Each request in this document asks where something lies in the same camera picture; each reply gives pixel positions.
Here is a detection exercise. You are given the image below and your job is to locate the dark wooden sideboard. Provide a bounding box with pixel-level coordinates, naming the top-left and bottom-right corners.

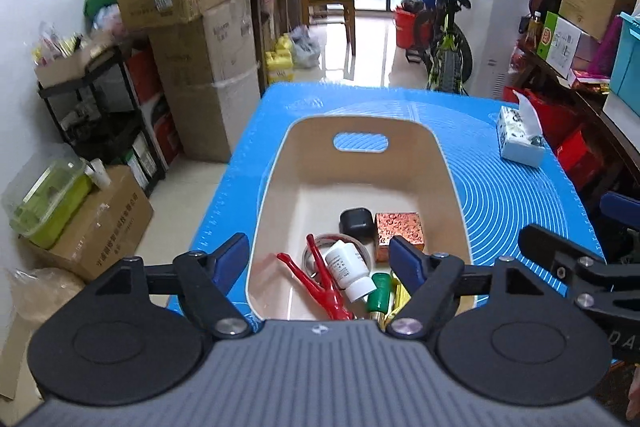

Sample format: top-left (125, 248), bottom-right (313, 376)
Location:
top-left (510, 47), bottom-right (640, 253)

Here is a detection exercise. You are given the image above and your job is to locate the green and black bicycle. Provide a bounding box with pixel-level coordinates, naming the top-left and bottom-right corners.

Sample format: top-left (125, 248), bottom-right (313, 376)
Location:
top-left (385, 0), bottom-right (474, 96)

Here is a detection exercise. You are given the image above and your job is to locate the blue silicone mat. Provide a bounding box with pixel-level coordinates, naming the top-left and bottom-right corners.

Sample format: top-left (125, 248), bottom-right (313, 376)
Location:
top-left (167, 82), bottom-right (609, 324)

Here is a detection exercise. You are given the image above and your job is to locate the grey-printed cardboard box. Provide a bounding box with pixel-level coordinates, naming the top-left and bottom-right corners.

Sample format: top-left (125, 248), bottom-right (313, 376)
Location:
top-left (149, 0), bottom-right (261, 98)

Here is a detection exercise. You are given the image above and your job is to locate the grey plastic bag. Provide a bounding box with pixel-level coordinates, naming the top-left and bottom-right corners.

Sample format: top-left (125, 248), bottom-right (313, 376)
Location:
top-left (290, 25), bottom-right (322, 69)

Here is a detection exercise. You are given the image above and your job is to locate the black-printed cardboard box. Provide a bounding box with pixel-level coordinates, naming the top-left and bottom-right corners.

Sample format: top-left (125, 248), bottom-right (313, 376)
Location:
top-left (22, 164), bottom-right (155, 284)

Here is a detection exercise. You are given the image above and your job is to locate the black shelf rack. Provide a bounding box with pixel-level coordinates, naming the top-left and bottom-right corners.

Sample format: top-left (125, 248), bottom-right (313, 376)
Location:
top-left (37, 42), bottom-right (169, 198)

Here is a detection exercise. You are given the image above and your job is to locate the red gift bag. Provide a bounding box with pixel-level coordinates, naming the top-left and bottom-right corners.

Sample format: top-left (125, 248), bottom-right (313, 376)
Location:
top-left (502, 89), bottom-right (607, 188)

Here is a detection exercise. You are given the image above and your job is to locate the red bucket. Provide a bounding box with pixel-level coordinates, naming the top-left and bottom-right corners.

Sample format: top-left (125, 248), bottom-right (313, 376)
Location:
top-left (394, 4), bottom-right (434, 50)

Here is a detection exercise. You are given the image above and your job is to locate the white paper cup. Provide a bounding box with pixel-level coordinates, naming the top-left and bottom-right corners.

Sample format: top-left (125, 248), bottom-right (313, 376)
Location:
top-left (85, 158), bottom-right (114, 190)

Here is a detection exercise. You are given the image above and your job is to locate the orange patterned box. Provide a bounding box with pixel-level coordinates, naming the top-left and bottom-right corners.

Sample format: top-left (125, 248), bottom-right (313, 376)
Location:
top-left (374, 211), bottom-right (426, 263)

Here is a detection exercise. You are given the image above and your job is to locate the green capped marker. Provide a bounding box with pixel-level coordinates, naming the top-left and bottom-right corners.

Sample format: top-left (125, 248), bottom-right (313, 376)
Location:
top-left (366, 272), bottom-right (394, 314)

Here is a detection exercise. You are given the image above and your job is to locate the oil bottle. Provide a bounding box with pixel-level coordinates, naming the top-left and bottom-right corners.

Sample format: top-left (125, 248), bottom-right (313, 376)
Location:
top-left (522, 12), bottom-right (546, 48)

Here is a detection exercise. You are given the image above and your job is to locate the white freezer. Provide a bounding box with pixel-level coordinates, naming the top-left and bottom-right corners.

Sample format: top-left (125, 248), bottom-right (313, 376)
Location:
top-left (452, 0), bottom-right (544, 100)

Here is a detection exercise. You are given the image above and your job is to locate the clear bag of grain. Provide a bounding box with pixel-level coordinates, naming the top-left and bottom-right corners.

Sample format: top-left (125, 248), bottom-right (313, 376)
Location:
top-left (0, 267), bottom-right (86, 401)

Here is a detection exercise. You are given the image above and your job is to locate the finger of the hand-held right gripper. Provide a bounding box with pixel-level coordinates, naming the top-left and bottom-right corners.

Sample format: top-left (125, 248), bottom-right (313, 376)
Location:
top-left (599, 191), bottom-right (640, 238)
top-left (517, 223), bottom-right (640, 308)

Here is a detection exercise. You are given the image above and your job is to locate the printed tissue pack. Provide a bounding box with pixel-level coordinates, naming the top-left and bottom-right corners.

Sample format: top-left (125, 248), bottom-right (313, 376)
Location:
top-left (496, 89), bottom-right (547, 168)

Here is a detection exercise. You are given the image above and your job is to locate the teal storage box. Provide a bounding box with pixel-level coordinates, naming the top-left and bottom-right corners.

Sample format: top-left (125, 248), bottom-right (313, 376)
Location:
top-left (609, 12), bottom-right (640, 118)

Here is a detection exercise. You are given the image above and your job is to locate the red plastic clamp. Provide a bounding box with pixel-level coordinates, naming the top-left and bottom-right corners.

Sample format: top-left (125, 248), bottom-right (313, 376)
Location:
top-left (276, 233), bottom-right (357, 322)

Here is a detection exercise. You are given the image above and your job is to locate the black earbud case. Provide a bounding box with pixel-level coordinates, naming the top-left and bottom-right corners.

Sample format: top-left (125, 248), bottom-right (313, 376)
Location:
top-left (339, 207), bottom-right (375, 239)

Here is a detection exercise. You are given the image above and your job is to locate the white tape roll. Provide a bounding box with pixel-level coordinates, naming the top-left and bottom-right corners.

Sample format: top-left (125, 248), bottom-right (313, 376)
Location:
top-left (302, 232), bottom-right (374, 280)

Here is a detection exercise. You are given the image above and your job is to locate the yellow plastic item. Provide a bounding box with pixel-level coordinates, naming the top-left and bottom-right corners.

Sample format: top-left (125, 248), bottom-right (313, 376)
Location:
top-left (370, 277), bottom-right (414, 324)

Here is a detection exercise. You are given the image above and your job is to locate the white medicine bottle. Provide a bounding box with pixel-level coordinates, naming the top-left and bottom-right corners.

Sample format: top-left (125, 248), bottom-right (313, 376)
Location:
top-left (322, 241), bottom-right (379, 303)

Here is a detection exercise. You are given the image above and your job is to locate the green container with clear lid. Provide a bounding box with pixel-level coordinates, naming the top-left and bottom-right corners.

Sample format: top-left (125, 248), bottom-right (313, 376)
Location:
top-left (2, 157), bottom-right (96, 251)

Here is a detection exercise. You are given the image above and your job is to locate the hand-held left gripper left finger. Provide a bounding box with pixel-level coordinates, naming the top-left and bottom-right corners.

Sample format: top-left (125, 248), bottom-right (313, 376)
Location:
top-left (92, 232), bottom-right (253, 341)

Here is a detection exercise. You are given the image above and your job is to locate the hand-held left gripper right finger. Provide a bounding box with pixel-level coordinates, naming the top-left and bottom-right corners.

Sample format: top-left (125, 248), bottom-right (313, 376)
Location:
top-left (387, 234), bottom-right (536, 338)

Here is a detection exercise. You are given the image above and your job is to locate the open cardboard box with handle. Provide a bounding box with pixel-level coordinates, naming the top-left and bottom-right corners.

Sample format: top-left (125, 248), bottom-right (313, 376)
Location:
top-left (34, 32), bottom-right (127, 88)

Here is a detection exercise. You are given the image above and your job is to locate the beige plastic bin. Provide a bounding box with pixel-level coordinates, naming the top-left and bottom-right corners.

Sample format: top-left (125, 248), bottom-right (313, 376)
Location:
top-left (245, 116), bottom-right (476, 323)

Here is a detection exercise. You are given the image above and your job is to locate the green and white box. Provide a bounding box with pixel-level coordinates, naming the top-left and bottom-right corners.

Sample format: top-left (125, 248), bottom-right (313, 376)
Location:
top-left (536, 11), bottom-right (584, 80)

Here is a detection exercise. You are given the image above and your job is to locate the red and white appliance box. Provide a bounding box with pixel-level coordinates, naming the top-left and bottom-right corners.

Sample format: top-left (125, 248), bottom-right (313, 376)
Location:
top-left (125, 47), bottom-right (184, 168)

